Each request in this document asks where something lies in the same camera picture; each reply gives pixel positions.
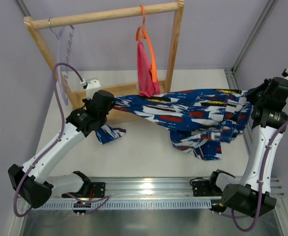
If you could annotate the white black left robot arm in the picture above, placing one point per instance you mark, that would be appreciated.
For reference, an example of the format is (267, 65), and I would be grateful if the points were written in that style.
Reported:
(32, 180)

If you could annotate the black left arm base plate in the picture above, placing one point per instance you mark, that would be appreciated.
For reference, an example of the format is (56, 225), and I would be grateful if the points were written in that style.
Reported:
(91, 190)

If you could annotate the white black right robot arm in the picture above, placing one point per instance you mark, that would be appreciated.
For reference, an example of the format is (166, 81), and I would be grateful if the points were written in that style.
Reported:
(251, 195)

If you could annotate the wooden clothes rack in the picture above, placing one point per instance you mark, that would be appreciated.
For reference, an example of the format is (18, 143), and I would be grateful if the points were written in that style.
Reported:
(109, 56)

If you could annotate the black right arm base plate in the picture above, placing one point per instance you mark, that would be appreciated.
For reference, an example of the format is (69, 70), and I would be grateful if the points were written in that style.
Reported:
(204, 188)

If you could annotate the blue white red patterned trousers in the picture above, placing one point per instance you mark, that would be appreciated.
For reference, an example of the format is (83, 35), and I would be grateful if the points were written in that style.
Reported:
(198, 120)

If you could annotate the pink cloth on hanger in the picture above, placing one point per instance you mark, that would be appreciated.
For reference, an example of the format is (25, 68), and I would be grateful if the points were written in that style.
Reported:
(145, 82)

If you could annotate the slotted grey cable duct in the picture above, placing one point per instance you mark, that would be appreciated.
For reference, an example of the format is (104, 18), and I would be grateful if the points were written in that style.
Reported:
(114, 204)

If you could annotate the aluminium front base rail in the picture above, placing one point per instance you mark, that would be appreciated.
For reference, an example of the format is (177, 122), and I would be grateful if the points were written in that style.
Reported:
(147, 188)

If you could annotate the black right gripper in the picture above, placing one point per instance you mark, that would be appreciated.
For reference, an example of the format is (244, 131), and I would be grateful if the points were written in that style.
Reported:
(253, 93)

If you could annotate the aluminium frame rail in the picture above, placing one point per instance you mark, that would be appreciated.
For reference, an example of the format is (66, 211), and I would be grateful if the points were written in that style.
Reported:
(246, 71)

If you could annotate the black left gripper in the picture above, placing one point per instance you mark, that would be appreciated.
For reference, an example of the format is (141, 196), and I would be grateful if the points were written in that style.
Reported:
(108, 103)

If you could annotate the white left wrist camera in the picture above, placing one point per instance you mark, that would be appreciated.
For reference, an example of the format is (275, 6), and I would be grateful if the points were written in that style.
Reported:
(90, 86)

